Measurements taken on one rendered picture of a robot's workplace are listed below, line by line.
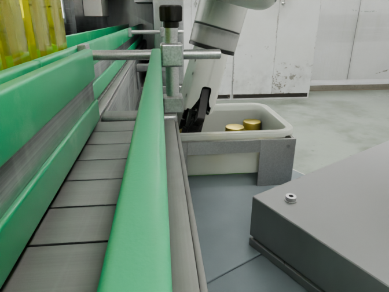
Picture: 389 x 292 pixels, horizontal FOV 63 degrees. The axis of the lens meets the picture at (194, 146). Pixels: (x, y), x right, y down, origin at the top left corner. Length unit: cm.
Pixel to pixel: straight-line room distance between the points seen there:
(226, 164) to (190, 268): 33
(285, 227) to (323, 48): 472
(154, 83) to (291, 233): 22
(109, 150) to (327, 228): 22
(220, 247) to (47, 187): 23
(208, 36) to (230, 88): 368
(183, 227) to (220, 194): 29
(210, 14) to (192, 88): 11
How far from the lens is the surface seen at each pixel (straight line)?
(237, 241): 40
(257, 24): 416
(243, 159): 49
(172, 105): 40
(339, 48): 513
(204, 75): 49
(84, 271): 18
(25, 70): 26
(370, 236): 34
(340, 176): 43
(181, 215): 21
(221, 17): 50
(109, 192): 24
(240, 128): 58
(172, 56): 39
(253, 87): 424
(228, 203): 47
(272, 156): 50
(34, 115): 21
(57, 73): 25
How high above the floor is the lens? 100
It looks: 22 degrees down
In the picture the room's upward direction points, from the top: straight up
